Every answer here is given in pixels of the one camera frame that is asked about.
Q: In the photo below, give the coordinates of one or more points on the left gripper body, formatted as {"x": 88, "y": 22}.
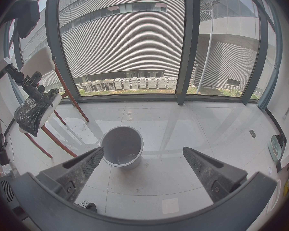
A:
{"x": 38, "y": 94}

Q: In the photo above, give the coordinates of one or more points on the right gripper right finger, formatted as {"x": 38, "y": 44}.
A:
{"x": 207, "y": 172}

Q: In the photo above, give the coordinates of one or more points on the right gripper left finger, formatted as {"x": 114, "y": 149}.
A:
{"x": 81, "y": 169}

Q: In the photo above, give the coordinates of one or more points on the black plastic bag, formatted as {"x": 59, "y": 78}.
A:
{"x": 29, "y": 114}

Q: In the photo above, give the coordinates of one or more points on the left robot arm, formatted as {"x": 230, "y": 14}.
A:
{"x": 14, "y": 73}

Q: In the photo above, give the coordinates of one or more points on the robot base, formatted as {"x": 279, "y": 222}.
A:
{"x": 7, "y": 171}

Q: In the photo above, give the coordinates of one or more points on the white trash bin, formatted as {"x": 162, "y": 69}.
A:
{"x": 122, "y": 141}

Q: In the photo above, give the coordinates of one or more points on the white chair with red-brown legs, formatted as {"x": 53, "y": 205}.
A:
{"x": 38, "y": 61}

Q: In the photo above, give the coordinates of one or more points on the window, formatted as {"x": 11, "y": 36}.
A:
{"x": 191, "y": 56}

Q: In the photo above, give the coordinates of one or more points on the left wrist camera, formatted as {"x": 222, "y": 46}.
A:
{"x": 35, "y": 77}

